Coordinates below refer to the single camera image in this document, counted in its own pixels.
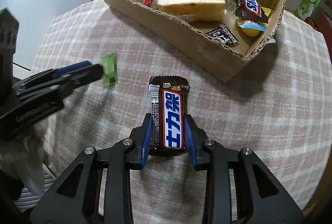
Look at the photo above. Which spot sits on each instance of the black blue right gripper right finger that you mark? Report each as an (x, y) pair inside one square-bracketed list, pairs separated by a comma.
[(239, 186)]

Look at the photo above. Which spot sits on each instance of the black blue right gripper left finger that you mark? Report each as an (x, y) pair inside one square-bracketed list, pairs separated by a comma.
[(95, 187)]

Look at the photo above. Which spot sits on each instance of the pink plaid tablecloth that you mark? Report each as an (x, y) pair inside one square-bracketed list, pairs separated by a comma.
[(279, 104)]

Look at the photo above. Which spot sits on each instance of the green candy packet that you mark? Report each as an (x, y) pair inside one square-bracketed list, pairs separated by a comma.
[(110, 77)]

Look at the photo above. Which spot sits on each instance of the white gloved hand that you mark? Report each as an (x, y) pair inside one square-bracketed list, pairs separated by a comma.
[(22, 157)]

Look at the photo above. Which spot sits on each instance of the green tissue box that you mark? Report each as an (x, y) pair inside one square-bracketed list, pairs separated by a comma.
[(307, 8)]

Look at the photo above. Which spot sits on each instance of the yellow candy wrapper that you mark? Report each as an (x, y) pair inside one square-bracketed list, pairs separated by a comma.
[(267, 11)]

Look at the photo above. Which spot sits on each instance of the brown cardboard box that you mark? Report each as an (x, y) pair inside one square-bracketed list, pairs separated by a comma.
[(222, 61)]

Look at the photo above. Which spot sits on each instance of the yellow blue candy in box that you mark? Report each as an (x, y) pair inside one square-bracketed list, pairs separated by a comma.
[(251, 28)]

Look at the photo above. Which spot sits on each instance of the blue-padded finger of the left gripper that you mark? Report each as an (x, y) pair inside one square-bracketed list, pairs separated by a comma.
[(72, 69)]

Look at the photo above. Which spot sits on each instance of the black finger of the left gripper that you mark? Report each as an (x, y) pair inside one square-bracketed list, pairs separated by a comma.
[(81, 77)]

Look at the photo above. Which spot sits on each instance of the black camera box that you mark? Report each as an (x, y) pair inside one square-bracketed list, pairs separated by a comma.
[(8, 31)]

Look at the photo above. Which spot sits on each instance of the black small candy packet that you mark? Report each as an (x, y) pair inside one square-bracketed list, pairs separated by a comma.
[(224, 35)]

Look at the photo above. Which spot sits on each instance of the brown Snickers bar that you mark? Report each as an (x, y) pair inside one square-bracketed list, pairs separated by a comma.
[(168, 95)]

